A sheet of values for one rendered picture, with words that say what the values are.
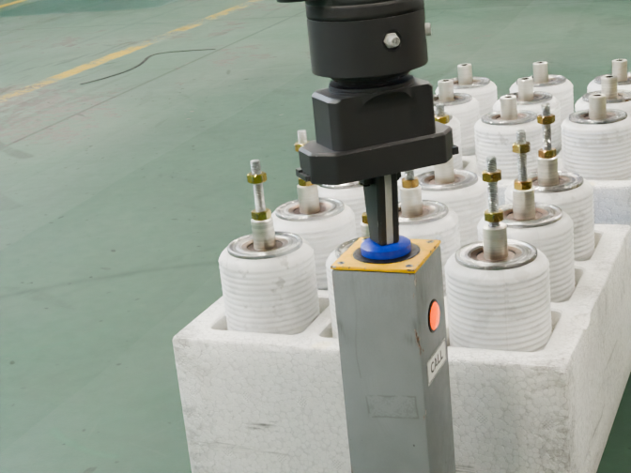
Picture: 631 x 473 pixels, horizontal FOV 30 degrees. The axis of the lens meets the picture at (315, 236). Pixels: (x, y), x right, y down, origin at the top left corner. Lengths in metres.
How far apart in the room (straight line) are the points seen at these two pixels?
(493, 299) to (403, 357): 0.16
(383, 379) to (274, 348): 0.21
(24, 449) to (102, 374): 0.20
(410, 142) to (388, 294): 0.12
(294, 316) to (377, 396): 0.23
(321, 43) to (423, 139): 0.11
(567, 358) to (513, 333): 0.06
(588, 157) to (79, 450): 0.74
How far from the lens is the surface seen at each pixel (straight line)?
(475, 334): 1.08
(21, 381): 1.60
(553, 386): 1.05
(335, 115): 0.87
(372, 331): 0.93
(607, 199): 1.55
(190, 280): 1.86
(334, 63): 0.86
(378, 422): 0.96
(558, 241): 1.18
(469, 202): 1.31
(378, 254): 0.92
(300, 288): 1.16
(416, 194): 1.22
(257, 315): 1.16
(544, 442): 1.08
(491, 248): 1.09
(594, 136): 1.56
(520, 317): 1.08
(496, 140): 1.59
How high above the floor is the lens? 0.62
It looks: 18 degrees down
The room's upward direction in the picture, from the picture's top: 6 degrees counter-clockwise
